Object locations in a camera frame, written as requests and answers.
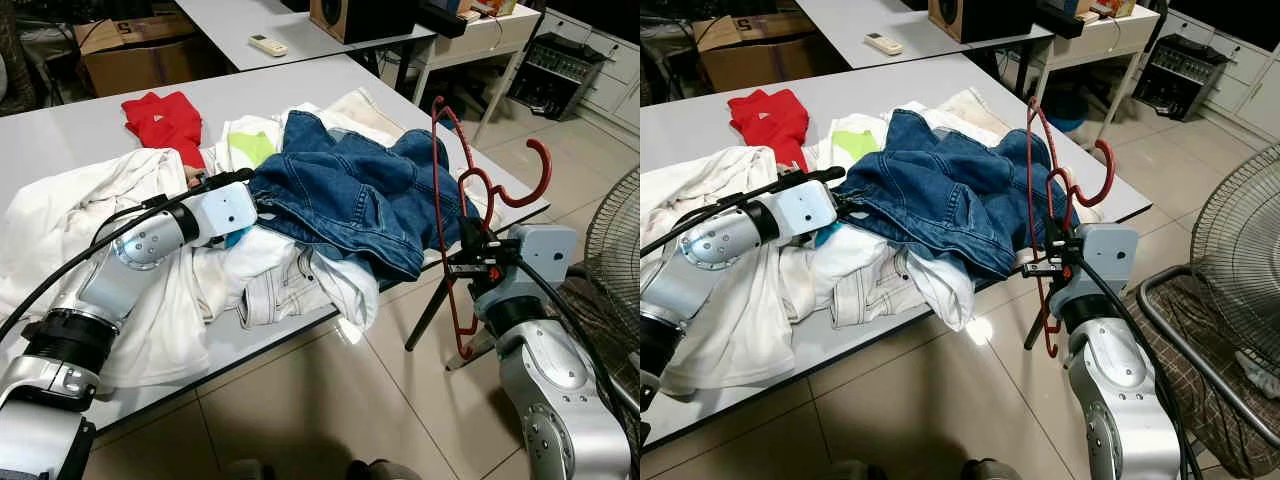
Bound blue denim jeans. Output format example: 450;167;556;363
247;108;483;284
834;107;1073;282

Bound red clothes hanger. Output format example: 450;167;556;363
430;95;554;360
1025;95;1116;360

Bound green and white cloth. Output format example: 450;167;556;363
214;114;287;177
814;114;887;173

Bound white stitched trousers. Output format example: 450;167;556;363
808;238;977;333
195;235;380;337

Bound red cloth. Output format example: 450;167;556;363
726;88;812;172
121;90;207;172

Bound blue bin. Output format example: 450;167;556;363
1049;92;1097;133

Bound brown checked chair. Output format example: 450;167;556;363
1124;262;1280;480
554;264;641;403

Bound large white garment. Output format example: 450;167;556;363
0;147;217;393
640;145;803;397

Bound brown cardboard box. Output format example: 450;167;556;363
691;12;852;94
74;12;227;99

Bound long white table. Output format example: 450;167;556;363
0;54;552;433
640;52;1154;447

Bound black audio mixer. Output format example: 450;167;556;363
506;31;612;122
1134;31;1237;124

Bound small white table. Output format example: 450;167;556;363
794;0;1057;72
174;0;437;74

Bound white desk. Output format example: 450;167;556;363
408;0;547;109
1028;0;1167;147

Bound wooden black speaker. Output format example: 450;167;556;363
927;0;1037;46
307;0;420;46

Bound white low cabinets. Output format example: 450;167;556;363
558;8;641;127
1160;8;1280;143

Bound black desktop device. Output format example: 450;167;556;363
1034;0;1092;40
417;0;472;40

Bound small white cloth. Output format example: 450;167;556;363
1234;344;1280;388

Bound dark wicker chair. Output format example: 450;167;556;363
0;0;38;117

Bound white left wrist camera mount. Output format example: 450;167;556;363
193;180;260;244
774;180;840;247

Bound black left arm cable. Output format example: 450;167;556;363
640;165;847;257
0;167;257;343

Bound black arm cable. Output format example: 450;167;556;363
640;165;847;257
1084;255;1193;480
508;255;641;421
0;167;257;343

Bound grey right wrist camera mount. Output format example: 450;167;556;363
1070;222;1142;303
494;224;580;307

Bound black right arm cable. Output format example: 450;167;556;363
1084;255;1193;480
508;255;641;421

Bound wire cage floor fan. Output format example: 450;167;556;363
582;164;641;303
1189;144;1280;303

